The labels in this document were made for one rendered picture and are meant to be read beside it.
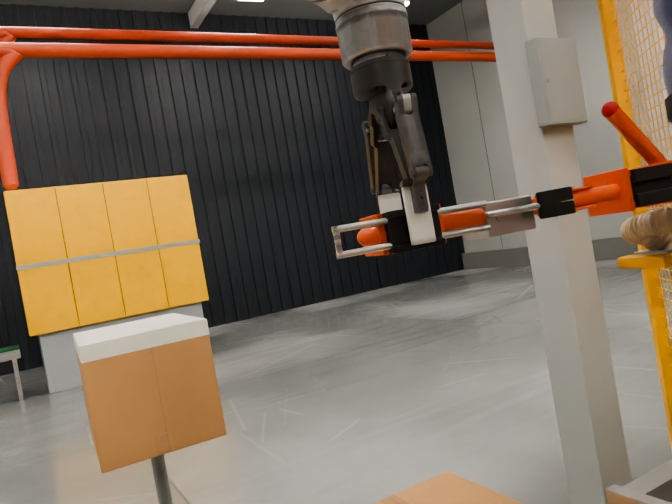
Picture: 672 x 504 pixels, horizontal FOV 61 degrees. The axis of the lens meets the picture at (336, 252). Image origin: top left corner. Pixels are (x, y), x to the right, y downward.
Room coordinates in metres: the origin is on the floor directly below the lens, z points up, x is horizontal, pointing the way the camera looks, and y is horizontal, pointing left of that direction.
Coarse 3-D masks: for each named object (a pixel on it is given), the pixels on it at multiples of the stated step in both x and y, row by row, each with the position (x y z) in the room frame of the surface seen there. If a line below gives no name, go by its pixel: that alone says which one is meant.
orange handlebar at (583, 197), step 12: (576, 192) 0.75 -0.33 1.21; (588, 192) 0.75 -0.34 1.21; (600, 192) 0.76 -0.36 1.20; (612, 192) 0.76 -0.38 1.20; (576, 204) 0.75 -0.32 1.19; (588, 204) 0.76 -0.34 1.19; (444, 216) 0.70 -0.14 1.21; (456, 216) 0.70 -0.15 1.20; (468, 216) 0.71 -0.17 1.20; (480, 216) 0.71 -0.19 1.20; (372, 228) 0.69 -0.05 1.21; (444, 228) 0.70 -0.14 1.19; (456, 228) 0.71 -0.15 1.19; (360, 240) 0.70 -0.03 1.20; (372, 240) 0.68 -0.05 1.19
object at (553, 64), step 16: (528, 48) 1.97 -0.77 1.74; (544, 48) 1.95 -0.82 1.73; (560, 48) 1.99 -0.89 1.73; (528, 64) 1.98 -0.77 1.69; (544, 64) 1.95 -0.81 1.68; (560, 64) 1.98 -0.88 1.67; (576, 64) 2.02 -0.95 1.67; (544, 80) 1.94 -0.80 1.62; (560, 80) 1.98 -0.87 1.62; (576, 80) 2.02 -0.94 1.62; (544, 96) 1.94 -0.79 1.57; (560, 96) 1.97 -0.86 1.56; (576, 96) 2.01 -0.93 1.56; (544, 112) 1.95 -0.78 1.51; (560, 112) 1.96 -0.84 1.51; (576, 112) 2.00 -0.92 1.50
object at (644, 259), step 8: (624, 256) 0.96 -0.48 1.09; (632, 256) 0.94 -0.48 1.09; (640, 256) 0.92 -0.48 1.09; (648, 256) 0.90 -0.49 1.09; (656, 256) 0.89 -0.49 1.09; (664, 256) 0.87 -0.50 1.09; (624, 264) 0.95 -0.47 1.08; (632, 264) 0.93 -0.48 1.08; (640, 264) 0.92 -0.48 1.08; (648, 264) 0.90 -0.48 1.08; (656, 264) 0.89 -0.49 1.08; (664, 264) 0.87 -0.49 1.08
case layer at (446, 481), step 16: (432, 480) 1.48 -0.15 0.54; (448, 480) 1.46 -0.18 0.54; (464, 480) 1.44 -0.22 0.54; (400, 496) 1.42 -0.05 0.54; (416, 496) 1.40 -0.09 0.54; (432, 496) 1.39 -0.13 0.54; (448, 496) 1.37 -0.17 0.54; (464, 496) 1.36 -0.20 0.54; (480, 496) 1.35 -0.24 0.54; (496, 496) 1.33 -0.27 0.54
